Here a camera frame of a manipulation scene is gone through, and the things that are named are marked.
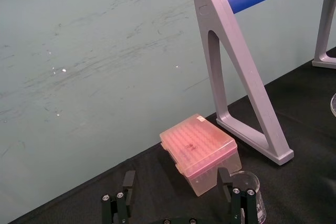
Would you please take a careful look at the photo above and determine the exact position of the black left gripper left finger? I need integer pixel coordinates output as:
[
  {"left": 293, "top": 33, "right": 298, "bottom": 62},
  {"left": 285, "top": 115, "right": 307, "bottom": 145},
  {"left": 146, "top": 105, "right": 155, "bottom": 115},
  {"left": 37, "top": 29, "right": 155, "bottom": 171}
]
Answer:
[{"left": 101, "top": 170, "right": 137, "bottom": 224}]

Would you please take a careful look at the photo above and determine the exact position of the clear glass vessel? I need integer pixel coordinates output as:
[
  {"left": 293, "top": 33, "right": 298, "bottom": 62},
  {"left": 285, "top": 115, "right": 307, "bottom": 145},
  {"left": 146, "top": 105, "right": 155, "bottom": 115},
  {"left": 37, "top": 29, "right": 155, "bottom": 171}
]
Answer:
[{"left": 330, "top": 92, "right": 336, "bottom": 118}]

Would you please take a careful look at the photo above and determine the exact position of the clear glass beaker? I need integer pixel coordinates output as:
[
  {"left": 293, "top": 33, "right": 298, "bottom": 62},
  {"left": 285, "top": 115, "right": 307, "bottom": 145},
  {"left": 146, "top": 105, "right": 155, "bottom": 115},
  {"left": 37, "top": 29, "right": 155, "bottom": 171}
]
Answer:
[{"left": 227, "top": 170, "right": 268, "bottom": 224}]

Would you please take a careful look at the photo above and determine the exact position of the pink translucent pipette tip box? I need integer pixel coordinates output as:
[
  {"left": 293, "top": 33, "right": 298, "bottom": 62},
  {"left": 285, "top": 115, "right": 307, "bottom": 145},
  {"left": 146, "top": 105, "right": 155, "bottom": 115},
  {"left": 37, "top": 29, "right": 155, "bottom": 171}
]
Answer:
[{"left": 159, "top": 113, "right": 243, "bottom": 197}]

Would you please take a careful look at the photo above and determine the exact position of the pale wall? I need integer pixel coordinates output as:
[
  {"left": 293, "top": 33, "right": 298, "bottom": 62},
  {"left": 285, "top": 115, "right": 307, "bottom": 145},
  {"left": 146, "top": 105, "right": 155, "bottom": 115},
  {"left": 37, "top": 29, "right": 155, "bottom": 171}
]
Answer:
[{"left": 0, "top": 0, "right": 336, "bottom": 224}]

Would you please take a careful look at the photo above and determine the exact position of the grey stand with blue bar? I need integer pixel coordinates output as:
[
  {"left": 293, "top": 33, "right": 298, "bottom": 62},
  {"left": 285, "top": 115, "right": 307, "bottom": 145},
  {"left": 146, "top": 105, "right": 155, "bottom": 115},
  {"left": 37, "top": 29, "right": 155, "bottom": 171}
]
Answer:
[{"left": 191, "top": 0, "right": 336, "bottom": 166}]

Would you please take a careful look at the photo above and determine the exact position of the black table cloth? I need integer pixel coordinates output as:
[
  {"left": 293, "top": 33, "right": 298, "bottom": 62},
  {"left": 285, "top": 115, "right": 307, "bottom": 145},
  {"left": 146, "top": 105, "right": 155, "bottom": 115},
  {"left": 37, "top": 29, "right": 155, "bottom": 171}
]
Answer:
[{"left": 7, "top": 47, "right": 336, "bottom": 224}]

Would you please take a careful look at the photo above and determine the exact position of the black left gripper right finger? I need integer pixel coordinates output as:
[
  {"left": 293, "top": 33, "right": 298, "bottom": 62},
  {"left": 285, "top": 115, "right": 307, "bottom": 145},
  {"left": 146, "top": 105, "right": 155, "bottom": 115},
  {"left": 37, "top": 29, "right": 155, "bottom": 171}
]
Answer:
[{"left": 217, "top": 167, "right": 257, "bottom": 224}]

